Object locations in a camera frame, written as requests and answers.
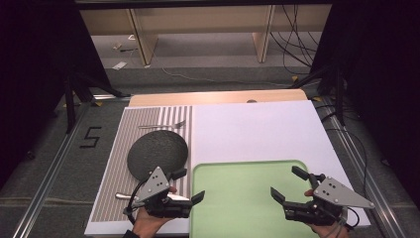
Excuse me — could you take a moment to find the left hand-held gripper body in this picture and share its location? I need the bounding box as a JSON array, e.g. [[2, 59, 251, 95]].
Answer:
[[123, 166, 194, 220]]

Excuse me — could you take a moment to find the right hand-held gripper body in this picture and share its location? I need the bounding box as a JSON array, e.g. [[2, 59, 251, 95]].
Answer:
[[281, 173, 376, 228]]

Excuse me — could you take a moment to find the person's right hand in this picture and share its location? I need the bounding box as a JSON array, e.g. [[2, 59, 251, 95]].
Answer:
[[303, 188, 351, 238]]

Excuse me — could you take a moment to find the person's left hand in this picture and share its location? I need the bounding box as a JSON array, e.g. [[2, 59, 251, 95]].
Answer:
[[131, 185, 178, 238]]

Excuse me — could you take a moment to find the round black textured plate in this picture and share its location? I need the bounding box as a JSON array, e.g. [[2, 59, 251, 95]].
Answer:
[[127, 129, 190, 182]]

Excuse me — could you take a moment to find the light green tray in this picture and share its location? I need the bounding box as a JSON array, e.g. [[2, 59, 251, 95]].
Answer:
[[189, 160, 321, 238]]

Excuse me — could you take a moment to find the silver fork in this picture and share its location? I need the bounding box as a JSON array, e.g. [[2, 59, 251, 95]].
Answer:
[[137, 119, 187, 131]]

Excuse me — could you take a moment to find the white board sheet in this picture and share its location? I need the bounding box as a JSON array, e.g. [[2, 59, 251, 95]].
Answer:
[[83, 99, 372, 237]]

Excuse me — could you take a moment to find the grey striped placemat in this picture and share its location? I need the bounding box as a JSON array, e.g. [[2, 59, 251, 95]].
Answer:
[[90, 105, 194, 223]]

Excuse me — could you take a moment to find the light wooden table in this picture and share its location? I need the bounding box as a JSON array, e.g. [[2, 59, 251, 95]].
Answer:
[[128, 87, 309, 108]]

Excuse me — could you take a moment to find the black tripod stand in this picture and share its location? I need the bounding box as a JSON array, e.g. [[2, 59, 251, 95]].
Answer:
[[289, 62, 349, 127], [62, 69, 133, 135]]

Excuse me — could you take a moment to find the black curtain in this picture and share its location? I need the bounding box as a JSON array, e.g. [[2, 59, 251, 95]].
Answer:
[[309, 0, 420, 212], [0, 0, 113, 191]]

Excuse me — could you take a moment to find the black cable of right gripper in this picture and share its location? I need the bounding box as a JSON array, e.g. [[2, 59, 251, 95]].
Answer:
[[332, 205, 362, 238]]

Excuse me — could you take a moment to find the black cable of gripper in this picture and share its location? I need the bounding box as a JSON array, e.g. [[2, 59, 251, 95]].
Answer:
[[126, 179, 151, 226], [332, 205, 362, 238]]

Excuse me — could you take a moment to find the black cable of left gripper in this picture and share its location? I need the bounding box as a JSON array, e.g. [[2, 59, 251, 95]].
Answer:
[[126, 179, 151, 226]]

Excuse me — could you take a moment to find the aluminium floor rail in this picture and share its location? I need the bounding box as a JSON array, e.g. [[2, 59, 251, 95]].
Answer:
[[11, 93, 134, 238], [315, 96, 410, 238]]

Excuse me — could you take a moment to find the thin black floor cable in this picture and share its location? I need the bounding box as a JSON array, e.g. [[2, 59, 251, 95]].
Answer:
[[316, 104, 369, 196]]

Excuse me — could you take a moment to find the bundle of black hanging cables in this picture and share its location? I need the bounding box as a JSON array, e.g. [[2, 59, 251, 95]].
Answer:
[[268, 4, 321, 76]]

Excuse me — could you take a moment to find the light wooden desk frame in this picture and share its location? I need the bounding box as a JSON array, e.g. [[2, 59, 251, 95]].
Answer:
[[78, 3, 333, 67]]

